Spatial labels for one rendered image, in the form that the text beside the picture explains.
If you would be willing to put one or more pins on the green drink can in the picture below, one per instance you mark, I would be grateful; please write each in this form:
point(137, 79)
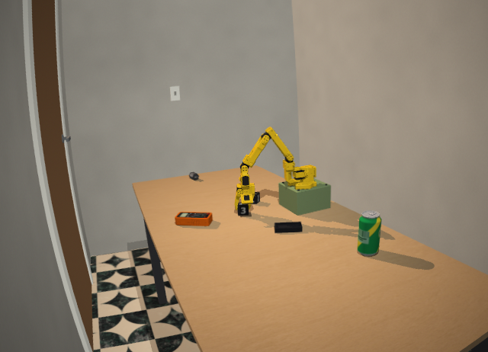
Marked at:
point(369, 233)

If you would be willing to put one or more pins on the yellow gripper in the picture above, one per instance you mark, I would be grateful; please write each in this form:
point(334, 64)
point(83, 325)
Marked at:
point(246, 193)

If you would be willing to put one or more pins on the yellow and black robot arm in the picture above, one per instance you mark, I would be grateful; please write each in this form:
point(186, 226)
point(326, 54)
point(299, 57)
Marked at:
point(301, 174)

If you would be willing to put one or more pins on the orange digital multimeter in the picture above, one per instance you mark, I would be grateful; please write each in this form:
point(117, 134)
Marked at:
point(193, 219)

